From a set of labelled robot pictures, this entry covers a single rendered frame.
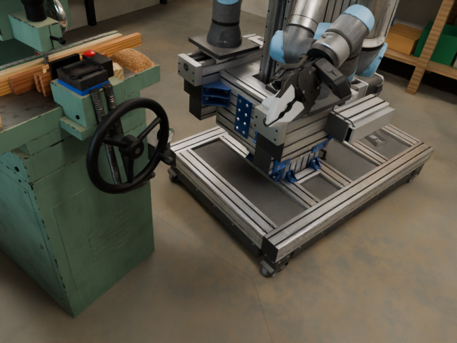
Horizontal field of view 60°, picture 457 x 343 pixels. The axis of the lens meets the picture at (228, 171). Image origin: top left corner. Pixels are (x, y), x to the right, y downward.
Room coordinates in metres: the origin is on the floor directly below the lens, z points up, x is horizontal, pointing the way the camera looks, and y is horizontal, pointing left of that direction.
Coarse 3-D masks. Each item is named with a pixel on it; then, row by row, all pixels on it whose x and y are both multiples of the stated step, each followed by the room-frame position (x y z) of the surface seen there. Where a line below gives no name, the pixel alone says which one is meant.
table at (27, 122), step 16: (128, 80) 1.09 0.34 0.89; (144, 80) 1.15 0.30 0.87; (16, 96) 0.93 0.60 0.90; (32, 96) 0.93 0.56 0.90; (48, 96) 0.94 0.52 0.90; (0, 112) 0.84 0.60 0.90; (16, 112) 0.85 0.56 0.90; (32, 112) 0.85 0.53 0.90; (48, 112) 0.87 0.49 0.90; (128, 112) 0.97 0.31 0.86; (0, 128) 0.77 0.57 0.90; (16, 128) 0.79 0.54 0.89; (32, 128) 0.82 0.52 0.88; (48, 128) 0.86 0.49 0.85; (64, 128) 0.87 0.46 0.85; (80, 128) 0.85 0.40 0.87; (96, 128) 0.87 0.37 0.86; (0, 144) 0.75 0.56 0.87; (16, 144) 0.78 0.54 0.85
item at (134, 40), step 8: (120, 40) 1.28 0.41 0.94; (128, 40) 1.30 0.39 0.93; (136, 40) 1.33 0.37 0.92; (96, 48) 1.19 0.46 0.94; (104, 48) 1.21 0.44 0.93; (112, 48) 1.24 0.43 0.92; (120, 48) 1.27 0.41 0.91; (0, 80) 0.93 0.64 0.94; (8, 80) 0.94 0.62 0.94; (0, 88) 0.92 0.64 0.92; (8, 88) 0.94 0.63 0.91; (0, 96) 0.91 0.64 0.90
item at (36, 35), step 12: (24, 12) 1.09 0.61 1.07; (12, 24) 1.07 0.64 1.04; (24, 24) 1.03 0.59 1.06; (36, 24) 1.02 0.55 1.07; (48, 24) 1.03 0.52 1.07; (24, 36) 1.04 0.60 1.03; (36, 36) 1.00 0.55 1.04; (48, 36) 1.02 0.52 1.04; (60, 36) 1.05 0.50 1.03; (36, 48) 1.01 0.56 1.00; (48, 48) 1.01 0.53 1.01
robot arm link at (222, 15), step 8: (216, 0) 1.62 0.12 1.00; (224, 0) 1.61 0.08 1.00; (232, 0) 1.61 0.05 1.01; (240, 0) 1.65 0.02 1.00; (216, 8) 1.62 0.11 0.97; (224, 8) 1.61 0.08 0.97; (232, 8) 1.61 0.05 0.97; (240, 8) 1.66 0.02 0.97; (216, 16) 1.62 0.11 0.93; (224, 16) 1.61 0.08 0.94; (232, 16) 1.62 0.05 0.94
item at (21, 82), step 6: (42, 66) 1.02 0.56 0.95; (24, 72) 0.98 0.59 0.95; (30, 72) 0.98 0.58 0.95; (36, 72) 0.99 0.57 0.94; (12, 78) 0.94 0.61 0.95; (18, 78) 0.95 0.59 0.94; (24, 78) 0.96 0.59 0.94; (30, 78) 0.97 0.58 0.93; (12, 84) 0.93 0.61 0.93; (18, 84) 0.94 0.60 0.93; (24, 84) 0.96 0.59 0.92; (30, 84) 0.97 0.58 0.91; (12, 90) 0.94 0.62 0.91; (18, 90) 0.94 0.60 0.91; (24, 90) 0.95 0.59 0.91
